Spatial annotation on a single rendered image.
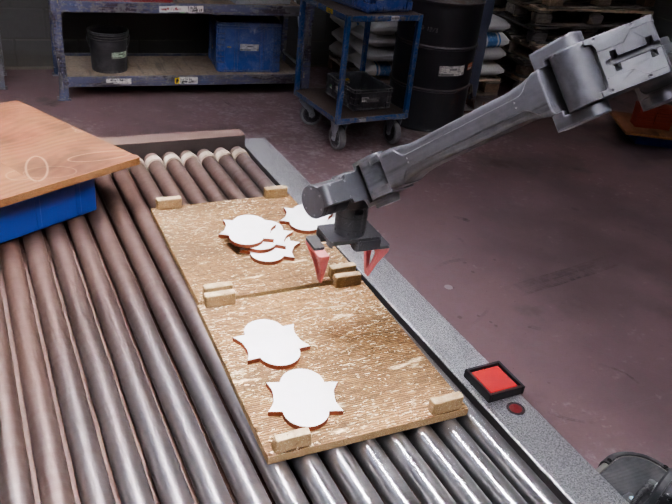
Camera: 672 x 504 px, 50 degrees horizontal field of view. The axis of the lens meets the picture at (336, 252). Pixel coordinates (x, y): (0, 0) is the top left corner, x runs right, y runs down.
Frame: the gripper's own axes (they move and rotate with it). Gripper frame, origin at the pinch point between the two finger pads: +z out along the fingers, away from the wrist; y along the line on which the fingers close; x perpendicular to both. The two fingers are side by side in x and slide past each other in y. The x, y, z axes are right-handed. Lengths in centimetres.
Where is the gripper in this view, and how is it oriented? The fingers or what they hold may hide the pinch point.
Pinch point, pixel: (343, 273)
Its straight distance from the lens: 134.2
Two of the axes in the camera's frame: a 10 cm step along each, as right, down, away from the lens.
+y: 9.1, -1.1, 4.0
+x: -4.0, -4.9, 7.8
